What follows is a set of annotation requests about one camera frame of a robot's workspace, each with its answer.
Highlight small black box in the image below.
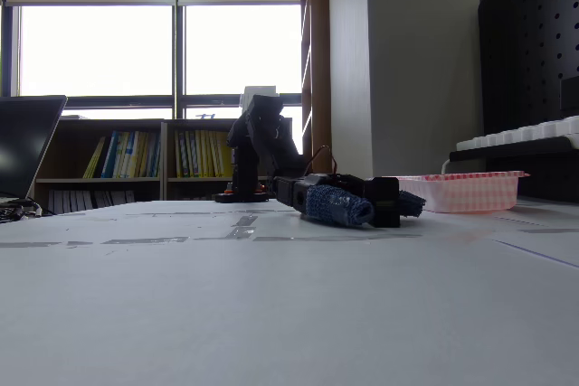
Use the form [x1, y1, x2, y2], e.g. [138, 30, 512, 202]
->
[364, 175, 402, 230]

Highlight pink checked plastic tray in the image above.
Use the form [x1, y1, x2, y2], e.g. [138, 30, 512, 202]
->
[394, 170, 531, 214]

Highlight clear adhesive tape strip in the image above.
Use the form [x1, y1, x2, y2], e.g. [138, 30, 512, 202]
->
[0, 232, 422, 251]
[223, 214, 260, 241]

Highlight low wooden bookcase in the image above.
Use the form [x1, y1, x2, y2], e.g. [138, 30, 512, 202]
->
[33, 118, 165, 216]
[161, 117, 294, 202]

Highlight white paper sign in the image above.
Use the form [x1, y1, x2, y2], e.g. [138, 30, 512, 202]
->
[239, 84, 279, 112]

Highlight tall wooden shelf unit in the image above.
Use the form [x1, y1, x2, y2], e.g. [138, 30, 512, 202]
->
[299, 0, 334, 200]

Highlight white power strip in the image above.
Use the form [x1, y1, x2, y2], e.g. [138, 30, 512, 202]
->
[455, 115, 579, 153]

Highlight black desk shelf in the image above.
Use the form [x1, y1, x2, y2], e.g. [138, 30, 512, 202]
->
[448, 136, 579, 204]

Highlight blue book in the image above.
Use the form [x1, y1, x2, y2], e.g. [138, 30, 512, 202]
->
[100, 130, 120, 180]

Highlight black pegboard panel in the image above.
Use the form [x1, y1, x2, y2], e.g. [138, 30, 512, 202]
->
[478, 0, 579, 137]

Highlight dark grey box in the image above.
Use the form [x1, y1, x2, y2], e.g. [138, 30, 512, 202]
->
[558, 75, 579, 118]

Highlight leaning yellow book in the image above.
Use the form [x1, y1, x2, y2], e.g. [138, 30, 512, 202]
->
[82, 135, 107, 180]

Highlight dark laptop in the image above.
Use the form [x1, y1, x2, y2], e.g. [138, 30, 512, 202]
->
[0, 95, 69, 207]

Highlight thin servo wire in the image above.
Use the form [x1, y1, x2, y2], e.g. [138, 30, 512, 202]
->
[306, 145, 341, 178]

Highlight dark window frame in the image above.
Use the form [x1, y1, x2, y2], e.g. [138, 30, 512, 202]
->
[0, 2, 304, 121]

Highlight tangled dark cables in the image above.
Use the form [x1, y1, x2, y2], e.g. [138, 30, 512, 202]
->
[0, 199, 45, 225]

